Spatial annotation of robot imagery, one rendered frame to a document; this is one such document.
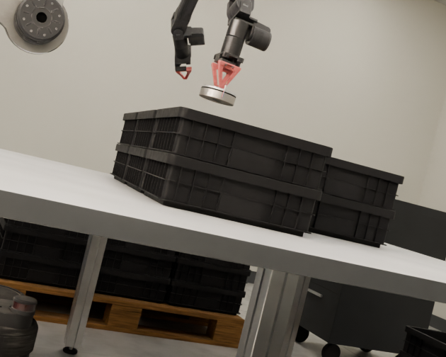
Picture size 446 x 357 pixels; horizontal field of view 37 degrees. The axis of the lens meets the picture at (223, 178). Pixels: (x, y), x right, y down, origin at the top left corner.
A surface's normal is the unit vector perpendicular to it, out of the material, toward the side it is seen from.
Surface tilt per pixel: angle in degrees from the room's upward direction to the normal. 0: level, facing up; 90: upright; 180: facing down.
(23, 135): 90
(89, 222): 90
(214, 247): 90
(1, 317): 90
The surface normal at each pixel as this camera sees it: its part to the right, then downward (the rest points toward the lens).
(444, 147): -0.89, -0.22
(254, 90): 0.37, 0.10
